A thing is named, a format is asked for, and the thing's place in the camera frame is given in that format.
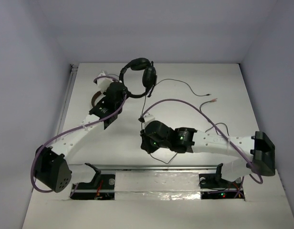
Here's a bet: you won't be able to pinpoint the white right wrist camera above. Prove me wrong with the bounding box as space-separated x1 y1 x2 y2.
138 113 155 125

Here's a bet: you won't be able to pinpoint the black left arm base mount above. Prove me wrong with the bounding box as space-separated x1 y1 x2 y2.
78 163 102 189

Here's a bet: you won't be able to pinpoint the aluminium table edge rail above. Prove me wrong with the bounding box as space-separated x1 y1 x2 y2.
55 63 79 135

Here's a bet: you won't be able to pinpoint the silver foil tape strip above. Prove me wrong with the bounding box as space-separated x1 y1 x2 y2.
115 171 201 201

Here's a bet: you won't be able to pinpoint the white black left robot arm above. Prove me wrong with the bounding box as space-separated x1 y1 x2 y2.
31 81 127 193

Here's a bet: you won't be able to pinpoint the black headset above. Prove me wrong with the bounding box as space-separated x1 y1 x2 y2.
118 57 158 98

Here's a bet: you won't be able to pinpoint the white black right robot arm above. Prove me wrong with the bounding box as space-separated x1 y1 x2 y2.
140 121 276 187

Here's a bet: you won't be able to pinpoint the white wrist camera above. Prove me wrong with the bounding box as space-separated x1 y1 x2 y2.
93 71 116 93
138 113 155 125

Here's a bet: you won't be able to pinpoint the brown silver headphones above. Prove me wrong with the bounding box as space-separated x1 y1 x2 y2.
91 91 104 108

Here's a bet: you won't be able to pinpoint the thin black headset cable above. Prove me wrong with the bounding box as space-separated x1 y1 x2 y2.
140 78 231 165

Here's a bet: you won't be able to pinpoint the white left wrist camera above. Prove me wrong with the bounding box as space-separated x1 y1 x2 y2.
93 71 116 93

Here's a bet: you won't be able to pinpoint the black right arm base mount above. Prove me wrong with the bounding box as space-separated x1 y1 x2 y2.
199 163 241 191

